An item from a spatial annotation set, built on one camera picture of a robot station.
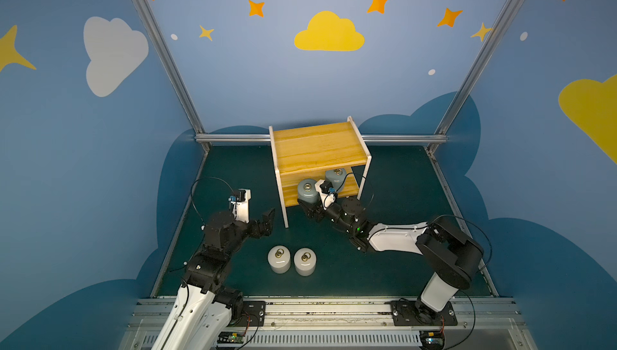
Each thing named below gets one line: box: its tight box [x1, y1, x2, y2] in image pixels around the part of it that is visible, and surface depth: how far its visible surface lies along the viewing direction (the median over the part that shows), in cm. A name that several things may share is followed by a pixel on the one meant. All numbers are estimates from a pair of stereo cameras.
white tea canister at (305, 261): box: [294, 247, 317, 277], surface depth 80 cm
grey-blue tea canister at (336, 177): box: [324, 167, 347, 192], surface depth 82 cm
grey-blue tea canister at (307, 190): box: [297, 178, 319, 204], surface depth 78 cm
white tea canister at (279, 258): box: [267, 244, 291, 274], surface depth 80 cm
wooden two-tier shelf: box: [268, 115, 372, 228], surface depth 77 cm
